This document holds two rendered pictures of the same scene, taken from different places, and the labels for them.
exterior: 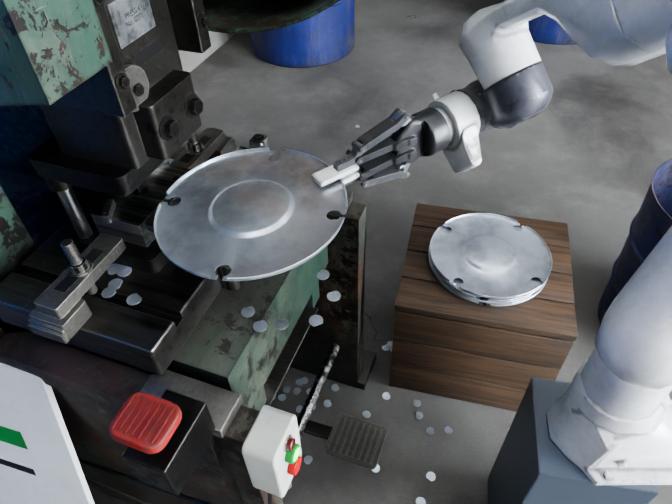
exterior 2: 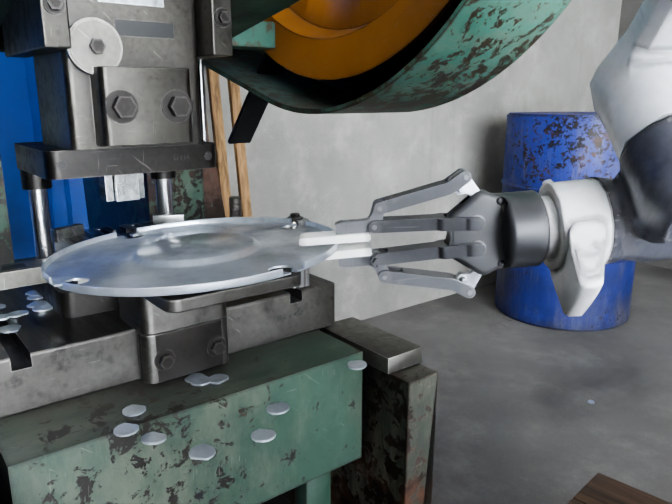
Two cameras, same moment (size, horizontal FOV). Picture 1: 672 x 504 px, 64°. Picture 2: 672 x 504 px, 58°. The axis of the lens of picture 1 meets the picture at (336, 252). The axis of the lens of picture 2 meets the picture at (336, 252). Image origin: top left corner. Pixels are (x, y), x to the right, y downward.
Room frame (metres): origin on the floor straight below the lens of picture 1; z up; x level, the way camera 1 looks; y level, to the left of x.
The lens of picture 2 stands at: (0.16, -0.30, 0.94)
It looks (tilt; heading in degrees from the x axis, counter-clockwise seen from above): 14 degrees down; 30
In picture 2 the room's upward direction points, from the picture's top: straight up
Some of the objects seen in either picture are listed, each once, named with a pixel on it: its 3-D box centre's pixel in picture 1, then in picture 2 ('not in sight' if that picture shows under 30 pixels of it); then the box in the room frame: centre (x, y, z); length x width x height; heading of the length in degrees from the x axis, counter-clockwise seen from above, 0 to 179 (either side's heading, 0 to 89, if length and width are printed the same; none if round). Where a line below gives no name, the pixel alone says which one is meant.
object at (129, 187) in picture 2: not in sight; (122, 184); (0.69, 0.30, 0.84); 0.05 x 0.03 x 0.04; 158
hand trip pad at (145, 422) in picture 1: (153, 434); not in sight; (0.30, 0.22, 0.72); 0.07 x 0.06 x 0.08; 68
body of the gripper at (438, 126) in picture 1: (415, 137); (493, 231); (0.76, -0.14, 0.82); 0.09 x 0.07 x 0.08; 120
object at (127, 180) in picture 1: (122, 146); (117, 165); (0.69, 0.32, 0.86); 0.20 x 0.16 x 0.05; 158
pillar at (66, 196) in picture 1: (69, 200); (40, 211); (0.64, 0.40, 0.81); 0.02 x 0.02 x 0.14
